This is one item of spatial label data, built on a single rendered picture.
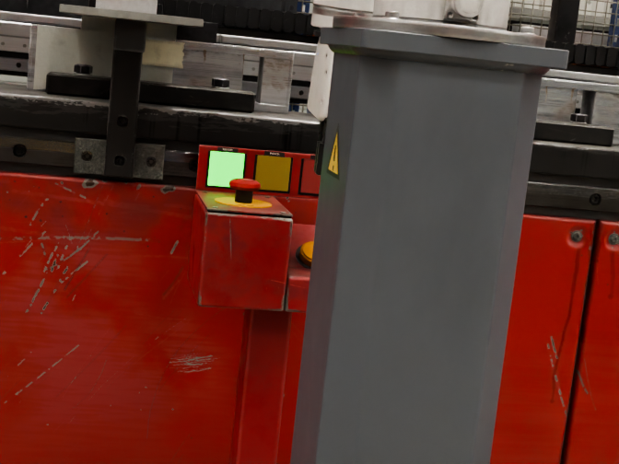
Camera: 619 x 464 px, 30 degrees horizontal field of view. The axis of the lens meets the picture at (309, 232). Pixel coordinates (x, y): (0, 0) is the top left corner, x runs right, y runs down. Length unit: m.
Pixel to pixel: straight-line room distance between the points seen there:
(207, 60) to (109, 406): 0.53
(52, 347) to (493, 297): 0.84
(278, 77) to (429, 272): 0.82
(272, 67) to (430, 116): 0.81
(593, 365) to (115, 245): 0.75
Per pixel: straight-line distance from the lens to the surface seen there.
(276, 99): 1.77
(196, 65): 1.75
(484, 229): 1.00
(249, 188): 1.42
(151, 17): 1.50
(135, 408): 1.72
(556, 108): 1.89
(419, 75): 0.97
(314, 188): 1.54
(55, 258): 1.66
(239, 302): 1.39
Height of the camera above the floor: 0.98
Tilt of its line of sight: 9 degrees down
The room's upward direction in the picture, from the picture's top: 6 degrees clockwise
